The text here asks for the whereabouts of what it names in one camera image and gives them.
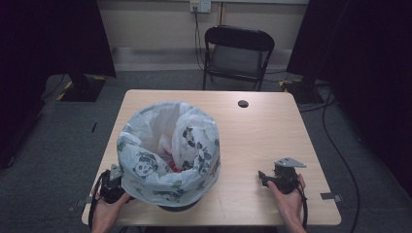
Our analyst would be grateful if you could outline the white wall socket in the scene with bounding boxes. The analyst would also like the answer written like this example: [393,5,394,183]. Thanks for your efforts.
[189,0,213,14]

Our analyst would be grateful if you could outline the dark curtain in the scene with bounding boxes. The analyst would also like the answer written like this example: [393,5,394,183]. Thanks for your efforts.
[286,0,412,197]
[0,0,118,169]

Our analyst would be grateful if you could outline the person's left hand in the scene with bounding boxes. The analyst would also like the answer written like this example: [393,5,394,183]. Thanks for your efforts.
[90,189,132,227]

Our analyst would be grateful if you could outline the dark round trash bin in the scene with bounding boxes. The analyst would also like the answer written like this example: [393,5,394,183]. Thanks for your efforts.
[157,197,202,214]

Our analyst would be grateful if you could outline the black folding chair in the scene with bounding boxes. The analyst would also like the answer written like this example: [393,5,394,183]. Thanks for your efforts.
[202,24,276,92]

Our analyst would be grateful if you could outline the long black floor cable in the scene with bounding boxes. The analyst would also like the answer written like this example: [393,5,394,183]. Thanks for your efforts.
[321,91,361,233]

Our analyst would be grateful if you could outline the black wall socket cable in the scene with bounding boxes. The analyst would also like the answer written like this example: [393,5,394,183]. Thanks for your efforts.
[192,9,208,73]

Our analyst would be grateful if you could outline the red wrapper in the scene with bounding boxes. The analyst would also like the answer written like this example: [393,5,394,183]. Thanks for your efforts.
[162,147,183,174]

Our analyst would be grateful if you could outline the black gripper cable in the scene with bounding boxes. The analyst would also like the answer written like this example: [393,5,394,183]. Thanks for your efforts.
[296,181,309,229]
[87,169,112,231]

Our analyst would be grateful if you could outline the grey tape strip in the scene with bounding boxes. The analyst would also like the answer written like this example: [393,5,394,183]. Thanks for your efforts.
[320,191,343,202]

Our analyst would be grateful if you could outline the black stand base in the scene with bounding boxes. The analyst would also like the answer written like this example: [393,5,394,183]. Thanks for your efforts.
[56,73,108,103]
[279,77,326,105]

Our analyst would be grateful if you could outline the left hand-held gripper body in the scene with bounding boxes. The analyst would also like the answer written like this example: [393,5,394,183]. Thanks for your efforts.
[98,163,131,205]

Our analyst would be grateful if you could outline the person's right hand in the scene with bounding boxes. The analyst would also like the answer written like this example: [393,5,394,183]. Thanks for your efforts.
[266,173,307,227]

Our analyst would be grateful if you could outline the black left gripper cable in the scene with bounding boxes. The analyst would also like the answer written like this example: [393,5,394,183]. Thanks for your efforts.
[87,169,112,231]

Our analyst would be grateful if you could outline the bin with panda-print bag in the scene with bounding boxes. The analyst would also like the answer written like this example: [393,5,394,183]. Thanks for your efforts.
[116,101,222,208]

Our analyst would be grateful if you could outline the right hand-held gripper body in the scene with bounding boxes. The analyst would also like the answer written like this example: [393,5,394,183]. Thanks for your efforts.
[267,156,307,195]

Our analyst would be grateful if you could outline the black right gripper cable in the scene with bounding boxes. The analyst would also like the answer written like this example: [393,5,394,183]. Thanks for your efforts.
[296,181,309,229]

